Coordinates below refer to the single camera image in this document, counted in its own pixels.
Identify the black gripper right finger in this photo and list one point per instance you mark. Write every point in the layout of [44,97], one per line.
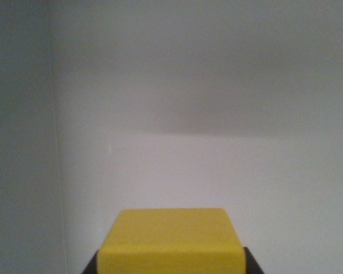
[252,264]

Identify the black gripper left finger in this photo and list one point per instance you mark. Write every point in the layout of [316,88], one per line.
[91,265]

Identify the yellow cube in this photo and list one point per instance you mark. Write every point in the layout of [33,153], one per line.
[171,242]

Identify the white plastic bin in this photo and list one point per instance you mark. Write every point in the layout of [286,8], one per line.
[171,100]

